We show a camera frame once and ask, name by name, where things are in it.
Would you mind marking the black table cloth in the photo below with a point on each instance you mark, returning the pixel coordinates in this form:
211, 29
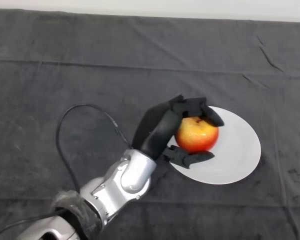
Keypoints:
65, 62

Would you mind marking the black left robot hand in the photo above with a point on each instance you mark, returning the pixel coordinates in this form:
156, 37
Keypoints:
160, 125

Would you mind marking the red yellow apple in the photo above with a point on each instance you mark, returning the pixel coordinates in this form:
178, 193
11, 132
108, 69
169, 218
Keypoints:
198, 137

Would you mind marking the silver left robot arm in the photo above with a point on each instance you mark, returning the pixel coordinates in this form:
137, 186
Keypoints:
110, 185

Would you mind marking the white round plate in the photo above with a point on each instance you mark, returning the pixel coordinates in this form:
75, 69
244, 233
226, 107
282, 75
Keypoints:
240, 155

